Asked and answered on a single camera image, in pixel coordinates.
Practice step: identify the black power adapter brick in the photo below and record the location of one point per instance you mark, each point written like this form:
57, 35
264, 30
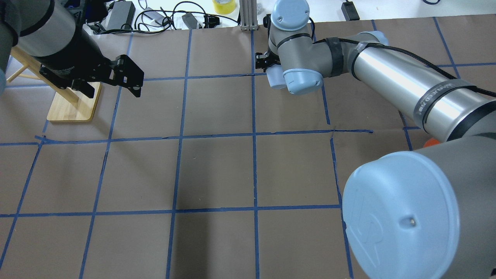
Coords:
121, 15

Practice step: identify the orange can with silver lid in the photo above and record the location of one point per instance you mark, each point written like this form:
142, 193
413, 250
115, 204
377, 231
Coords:
431, 142

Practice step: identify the aluminium frame post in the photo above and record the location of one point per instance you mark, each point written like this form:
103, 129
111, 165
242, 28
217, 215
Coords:
248, 15

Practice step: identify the yellow tape roll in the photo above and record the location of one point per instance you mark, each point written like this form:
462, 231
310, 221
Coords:
224, 7

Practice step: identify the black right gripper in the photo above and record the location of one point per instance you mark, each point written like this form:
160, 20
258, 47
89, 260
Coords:
264, 61

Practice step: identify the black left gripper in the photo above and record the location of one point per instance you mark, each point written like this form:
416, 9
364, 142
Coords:
79, 51

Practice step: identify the small black power adapter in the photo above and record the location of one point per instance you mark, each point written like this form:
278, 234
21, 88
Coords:
349, 11

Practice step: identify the light blue cup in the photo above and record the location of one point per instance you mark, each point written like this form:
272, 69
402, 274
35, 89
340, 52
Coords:
275, 77

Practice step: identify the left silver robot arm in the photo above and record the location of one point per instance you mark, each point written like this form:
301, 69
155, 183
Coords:
12, 12

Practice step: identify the wooden cup tree stand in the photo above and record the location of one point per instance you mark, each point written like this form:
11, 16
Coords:
67, 105

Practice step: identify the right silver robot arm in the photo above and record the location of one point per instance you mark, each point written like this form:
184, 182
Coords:
281, 220

